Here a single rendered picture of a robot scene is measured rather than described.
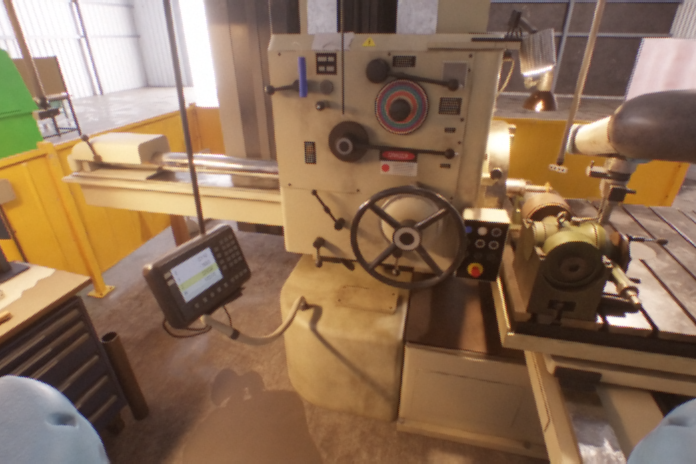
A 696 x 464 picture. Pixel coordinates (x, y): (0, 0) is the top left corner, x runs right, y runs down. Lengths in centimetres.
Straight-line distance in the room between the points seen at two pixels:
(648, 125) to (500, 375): 142
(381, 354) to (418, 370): 20
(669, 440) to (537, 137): 366
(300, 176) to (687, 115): 112
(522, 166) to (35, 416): 386
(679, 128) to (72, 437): 81
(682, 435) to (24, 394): 40
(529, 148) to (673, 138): 317
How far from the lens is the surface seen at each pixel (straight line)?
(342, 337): 190
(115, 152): 228
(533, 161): 395
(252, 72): 218
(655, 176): 435
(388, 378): 204
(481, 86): 130
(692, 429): 31
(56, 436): 30
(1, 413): 32
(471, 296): 219
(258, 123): 221
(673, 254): 228
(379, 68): 124
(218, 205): 204
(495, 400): 209
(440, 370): 195
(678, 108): 78
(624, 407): 178
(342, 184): 141
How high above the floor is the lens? 189
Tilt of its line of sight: 28 degrees down
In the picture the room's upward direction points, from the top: straight up
